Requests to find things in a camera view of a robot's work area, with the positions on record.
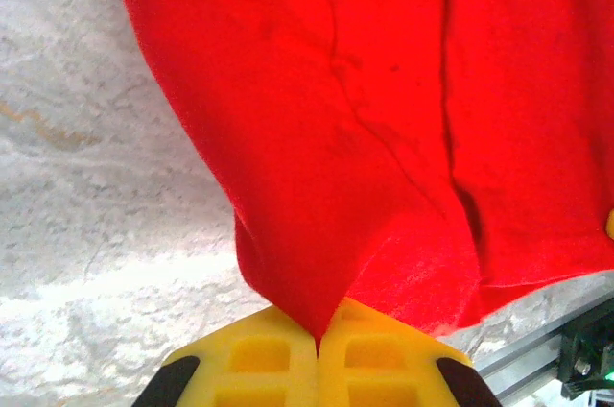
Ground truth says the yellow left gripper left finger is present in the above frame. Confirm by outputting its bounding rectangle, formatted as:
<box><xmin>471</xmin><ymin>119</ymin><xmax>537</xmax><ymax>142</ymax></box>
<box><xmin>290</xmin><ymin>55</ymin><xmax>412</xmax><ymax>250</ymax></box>
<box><xmin>129</xmin><ymin>305</ymin><xmax>320</xmax><ymax>407</ymax></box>

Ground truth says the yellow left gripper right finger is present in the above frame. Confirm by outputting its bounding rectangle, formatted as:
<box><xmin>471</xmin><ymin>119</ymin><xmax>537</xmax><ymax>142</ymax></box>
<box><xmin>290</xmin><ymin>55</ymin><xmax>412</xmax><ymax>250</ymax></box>
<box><xmin>316</xmin><ymin>297</ymin><xmax>505</xmax><ymax>407</ymax></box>

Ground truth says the red t-shirt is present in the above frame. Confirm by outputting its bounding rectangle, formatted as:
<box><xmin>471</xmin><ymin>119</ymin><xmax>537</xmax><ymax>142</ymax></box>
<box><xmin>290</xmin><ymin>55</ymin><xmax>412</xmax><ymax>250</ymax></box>
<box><xmin>106</xmin><ymin>0</ymin><xmax>614</xmax><ymax>348</ymax></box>

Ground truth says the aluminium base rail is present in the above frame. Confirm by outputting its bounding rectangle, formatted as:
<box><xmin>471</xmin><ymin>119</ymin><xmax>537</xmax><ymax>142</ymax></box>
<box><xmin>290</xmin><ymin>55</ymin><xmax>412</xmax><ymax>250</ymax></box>
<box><xmin>472</xmin><ymin>272</ymin><xmax>614</xmax><ymax>407</ymax></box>

